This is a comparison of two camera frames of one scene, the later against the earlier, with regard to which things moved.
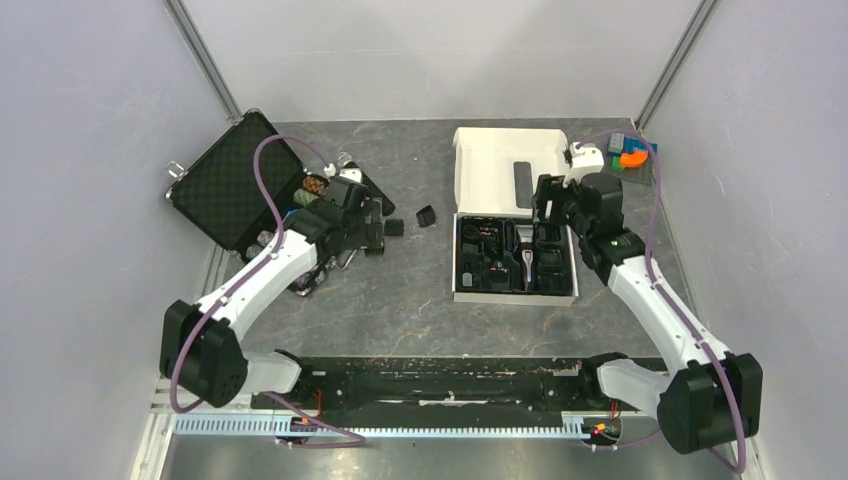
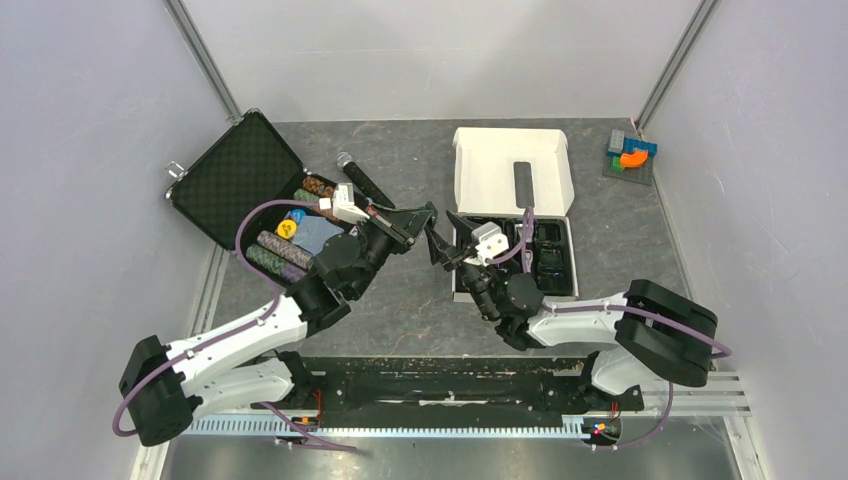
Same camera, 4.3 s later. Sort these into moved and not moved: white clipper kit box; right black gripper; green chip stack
Moved: right black gripper
Not moved: white clipper kit box; green chip stack
